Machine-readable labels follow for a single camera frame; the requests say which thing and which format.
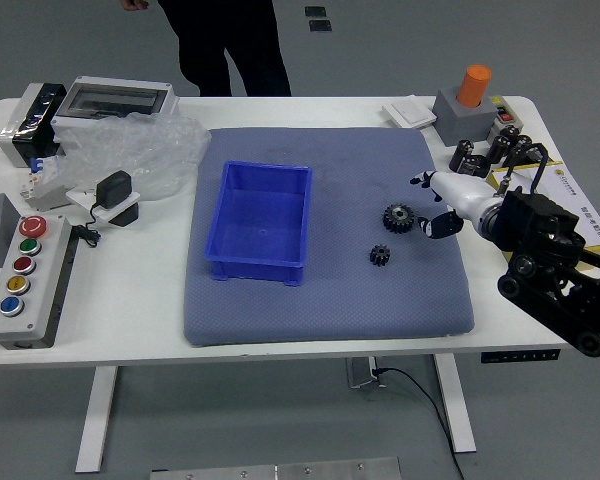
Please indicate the person's right hand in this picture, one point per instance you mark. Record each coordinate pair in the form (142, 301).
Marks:
(132, 5)

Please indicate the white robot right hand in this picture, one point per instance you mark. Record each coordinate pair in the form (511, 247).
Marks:
(462, 192)

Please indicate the big black gear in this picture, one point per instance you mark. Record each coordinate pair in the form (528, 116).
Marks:
(395, 222)

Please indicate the small black gear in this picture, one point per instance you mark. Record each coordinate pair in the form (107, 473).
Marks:
(380, 256)

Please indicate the blue plastic box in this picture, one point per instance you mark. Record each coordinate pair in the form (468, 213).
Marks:
(260, 220)

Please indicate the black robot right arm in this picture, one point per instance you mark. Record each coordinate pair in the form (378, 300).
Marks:
(540, 220)

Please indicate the white distribution box clear cover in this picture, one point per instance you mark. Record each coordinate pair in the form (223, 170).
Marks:
(115, 97)

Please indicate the grey under-table power box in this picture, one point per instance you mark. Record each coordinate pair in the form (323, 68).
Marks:
(360, 372)

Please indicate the grey push button control box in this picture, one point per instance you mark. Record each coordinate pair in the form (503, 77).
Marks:
(27, 280)

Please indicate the grey block holder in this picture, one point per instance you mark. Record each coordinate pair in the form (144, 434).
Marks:
(467, 122)

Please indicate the orange cylinder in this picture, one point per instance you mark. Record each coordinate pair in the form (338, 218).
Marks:
(472, 85)

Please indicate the yellow and white carton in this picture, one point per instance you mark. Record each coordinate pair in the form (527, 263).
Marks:
(592, 220)

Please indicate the clear plastic bag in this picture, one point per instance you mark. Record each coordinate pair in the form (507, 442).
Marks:
(130, 145)

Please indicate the grey-blue padded mat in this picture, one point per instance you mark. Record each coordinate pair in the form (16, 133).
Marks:
(355, 300)

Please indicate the black table control panel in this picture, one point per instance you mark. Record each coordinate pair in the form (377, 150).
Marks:
(520, 356)

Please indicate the black floor outlet cover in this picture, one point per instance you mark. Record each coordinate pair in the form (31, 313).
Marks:
(320, 25)
(315, 11)

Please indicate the black power adapter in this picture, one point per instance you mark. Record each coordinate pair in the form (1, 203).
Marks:
(112, 189)

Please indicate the white circuit breaker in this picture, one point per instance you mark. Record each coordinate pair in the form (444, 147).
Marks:
(42, 185)

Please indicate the small black block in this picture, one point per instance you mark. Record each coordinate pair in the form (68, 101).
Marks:
(127, 217)

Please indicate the white table leg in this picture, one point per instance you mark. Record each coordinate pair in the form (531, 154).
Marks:
(97, 420)
(455, 405)

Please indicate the silver metal plate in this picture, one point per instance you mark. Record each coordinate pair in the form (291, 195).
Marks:
(280, 470)

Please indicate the white switch box red button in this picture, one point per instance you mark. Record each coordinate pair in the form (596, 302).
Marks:
(505, 112)

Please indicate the white wall switch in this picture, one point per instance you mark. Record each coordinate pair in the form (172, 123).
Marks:
(412, 112)

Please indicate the white enclosure with black front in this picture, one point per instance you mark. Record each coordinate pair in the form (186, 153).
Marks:
(20, 130)

